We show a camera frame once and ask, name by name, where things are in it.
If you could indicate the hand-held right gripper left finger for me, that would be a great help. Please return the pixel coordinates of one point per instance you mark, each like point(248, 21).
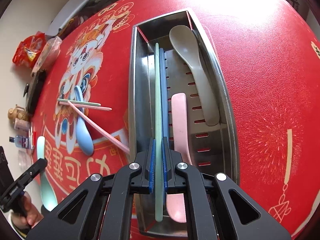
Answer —
point(152, 160)

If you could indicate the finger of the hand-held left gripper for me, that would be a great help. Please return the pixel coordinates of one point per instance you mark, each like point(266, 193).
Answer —
point(35, 167)

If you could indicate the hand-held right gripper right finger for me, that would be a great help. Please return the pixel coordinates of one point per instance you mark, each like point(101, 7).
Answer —
point(164, 165)

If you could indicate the mint green spoon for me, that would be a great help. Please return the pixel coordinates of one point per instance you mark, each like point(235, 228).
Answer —
point(47, 190)

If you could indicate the pink spoon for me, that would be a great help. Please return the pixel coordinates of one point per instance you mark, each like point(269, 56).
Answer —
point(179, 120)

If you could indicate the metal utensil tray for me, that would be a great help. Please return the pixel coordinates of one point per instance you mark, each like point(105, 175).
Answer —
point(211, 142)

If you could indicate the pink chopstick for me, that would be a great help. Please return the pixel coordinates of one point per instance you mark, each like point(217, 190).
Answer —
point(105, 132)
point(100, 107)

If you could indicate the green chopstick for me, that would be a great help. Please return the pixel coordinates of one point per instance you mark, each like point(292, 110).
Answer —
point(85, 103)
point(158, 105)

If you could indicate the blue spoon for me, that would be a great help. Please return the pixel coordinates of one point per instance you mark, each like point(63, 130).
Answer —
point(83, 135)

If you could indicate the blue chopstick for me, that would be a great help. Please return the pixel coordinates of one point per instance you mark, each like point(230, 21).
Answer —
point(163, 92)

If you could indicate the grey spoon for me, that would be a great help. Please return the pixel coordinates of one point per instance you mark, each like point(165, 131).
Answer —
point(185, 45)

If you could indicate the person's left hand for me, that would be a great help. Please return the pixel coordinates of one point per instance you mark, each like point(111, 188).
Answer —
point(33, 215)

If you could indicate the small clear blue bottle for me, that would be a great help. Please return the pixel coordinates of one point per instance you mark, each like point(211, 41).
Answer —
point(22, 141)

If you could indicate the small pale cup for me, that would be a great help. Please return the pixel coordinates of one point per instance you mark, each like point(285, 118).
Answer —
point(21, 124)

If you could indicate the small tan figurine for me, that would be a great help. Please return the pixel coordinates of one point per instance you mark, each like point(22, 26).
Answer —
point(18, 112)

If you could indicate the black flat object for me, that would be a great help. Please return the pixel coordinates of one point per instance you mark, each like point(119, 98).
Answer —
point(35, 92)

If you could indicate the clear plastic food container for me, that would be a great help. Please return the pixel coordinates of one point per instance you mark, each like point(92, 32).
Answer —
point(47, 55)

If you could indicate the red snack bag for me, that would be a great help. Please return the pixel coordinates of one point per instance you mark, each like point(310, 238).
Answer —
point(28, 50)

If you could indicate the red printed table mat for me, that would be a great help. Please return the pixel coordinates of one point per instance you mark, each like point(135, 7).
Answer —
point(262, 80)

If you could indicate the grey flat board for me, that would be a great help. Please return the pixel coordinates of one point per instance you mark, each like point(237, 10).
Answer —
point(72, 7)

